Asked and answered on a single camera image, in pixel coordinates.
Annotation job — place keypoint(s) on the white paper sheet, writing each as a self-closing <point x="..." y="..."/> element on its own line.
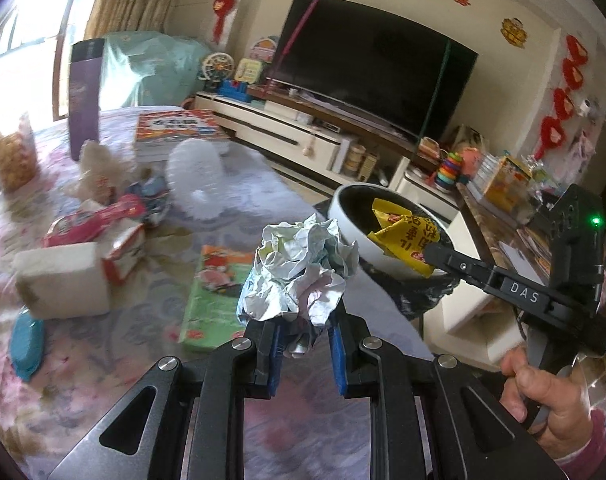
<point x="520" y="256"/>

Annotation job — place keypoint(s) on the red hanging knot ornaments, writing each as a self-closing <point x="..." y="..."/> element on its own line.
<point x="224" y="7"/>

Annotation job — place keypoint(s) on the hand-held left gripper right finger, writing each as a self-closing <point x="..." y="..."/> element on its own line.
<point x="338" y="365"/>

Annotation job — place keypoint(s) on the black television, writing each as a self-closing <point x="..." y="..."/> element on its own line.
<point x="373" y="60"/>

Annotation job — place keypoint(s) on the yellow green toy phone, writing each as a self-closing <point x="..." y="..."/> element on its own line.
<point x="247" y="70"/>

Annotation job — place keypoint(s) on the white tissue pack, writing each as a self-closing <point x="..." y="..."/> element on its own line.
<point x="63" y="280"/>

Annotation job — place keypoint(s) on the yellow snack wrapper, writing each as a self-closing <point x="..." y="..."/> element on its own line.
<point x="403" y="240"/>

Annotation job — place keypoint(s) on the teal cloth cover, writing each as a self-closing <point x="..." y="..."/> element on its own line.
<point x="153" y="70"/>

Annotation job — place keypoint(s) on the blue patterned crumpled wrapper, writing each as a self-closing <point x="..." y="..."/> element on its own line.
<point x="153" y="200"/>

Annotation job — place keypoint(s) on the white trash bin black liner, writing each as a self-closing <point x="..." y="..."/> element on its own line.
<point x="358" y="205"/>

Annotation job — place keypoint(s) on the stacked round tins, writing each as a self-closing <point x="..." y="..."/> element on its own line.
<point x="356" y="159"/>

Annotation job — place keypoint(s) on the white television cabinet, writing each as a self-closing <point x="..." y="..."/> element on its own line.
<point x="283" y="132"/>

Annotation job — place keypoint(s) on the red heart wall hangings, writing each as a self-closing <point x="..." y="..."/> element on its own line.
<point x="550" y="132"/>

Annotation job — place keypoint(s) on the red cartoon cover book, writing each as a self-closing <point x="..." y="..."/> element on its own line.
<point x="178" y="130"/>

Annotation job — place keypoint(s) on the green picture book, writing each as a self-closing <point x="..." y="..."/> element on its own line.
<point x="208" y="305"/>

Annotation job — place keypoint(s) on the cream crumpled wrapper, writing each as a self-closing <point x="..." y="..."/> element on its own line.
<point x="98" y="170"/>

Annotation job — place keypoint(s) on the pink toy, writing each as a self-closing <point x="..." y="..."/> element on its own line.
<point x="472" y="162"/>

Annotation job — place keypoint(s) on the green stick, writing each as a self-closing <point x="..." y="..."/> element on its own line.
<point x="438" y="90"/>

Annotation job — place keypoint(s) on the person's right hand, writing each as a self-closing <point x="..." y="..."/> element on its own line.
<point x="563" y="410"/>

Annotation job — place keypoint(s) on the window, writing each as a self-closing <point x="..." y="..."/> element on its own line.
<point x="28" y="20"/>

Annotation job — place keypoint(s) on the yellow gift box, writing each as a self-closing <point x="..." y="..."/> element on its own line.
<point x="503" y="187"/>

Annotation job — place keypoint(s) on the person's right forearm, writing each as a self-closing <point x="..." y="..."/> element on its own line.
<point x="583" y="455"/>

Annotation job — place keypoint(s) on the pink snack packet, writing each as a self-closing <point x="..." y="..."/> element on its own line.
<point x="83" y="225"/>

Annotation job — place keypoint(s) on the white round bin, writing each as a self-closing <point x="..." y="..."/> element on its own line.
<point x="345" y="230"/>

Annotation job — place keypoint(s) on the marble top side table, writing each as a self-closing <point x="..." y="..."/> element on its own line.
<point x="483" y="310"/>

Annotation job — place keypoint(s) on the round colourful toy board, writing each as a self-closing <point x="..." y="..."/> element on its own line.
<point x="263" y="50"/>

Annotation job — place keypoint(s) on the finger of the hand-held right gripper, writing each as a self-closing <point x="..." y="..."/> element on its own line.
<point x="455" y="263"/>

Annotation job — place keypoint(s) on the wooden hanging pendant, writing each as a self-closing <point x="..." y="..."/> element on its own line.
<point x="311" y="149"/>

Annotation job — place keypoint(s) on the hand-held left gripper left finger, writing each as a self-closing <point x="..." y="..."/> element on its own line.
<point x="277" y="365"/>

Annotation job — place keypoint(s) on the white foam fruit net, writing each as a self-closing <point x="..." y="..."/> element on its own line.
<point x="195" y="175"/>

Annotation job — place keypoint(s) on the blue toy cash register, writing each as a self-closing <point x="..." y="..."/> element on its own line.
<point x="233" y="92"/>

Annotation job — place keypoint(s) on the white security camera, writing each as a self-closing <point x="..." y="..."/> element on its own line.
<point x="585" y="107"/>

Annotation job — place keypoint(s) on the paper ball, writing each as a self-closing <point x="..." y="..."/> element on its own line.
<point x="298" y="270"/>

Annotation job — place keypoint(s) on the clear snack jar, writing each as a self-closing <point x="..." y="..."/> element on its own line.
<point x="13" y="155"/>

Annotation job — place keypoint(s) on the pink stick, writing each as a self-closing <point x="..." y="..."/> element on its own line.
<point x="295" y="32"/>

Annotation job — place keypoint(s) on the white ferris wheel toy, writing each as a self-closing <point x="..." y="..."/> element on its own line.
<point x="217" y="67"/>

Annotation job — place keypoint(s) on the tall purple box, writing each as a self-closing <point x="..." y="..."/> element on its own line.
<point x="85" y="105"/>

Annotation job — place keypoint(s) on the blue wipes pack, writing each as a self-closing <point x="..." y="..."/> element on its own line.
<point x="28" y="350"/>

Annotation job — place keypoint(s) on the gold red wall sticker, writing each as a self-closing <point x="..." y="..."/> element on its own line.
<point x="513" y="32"/>

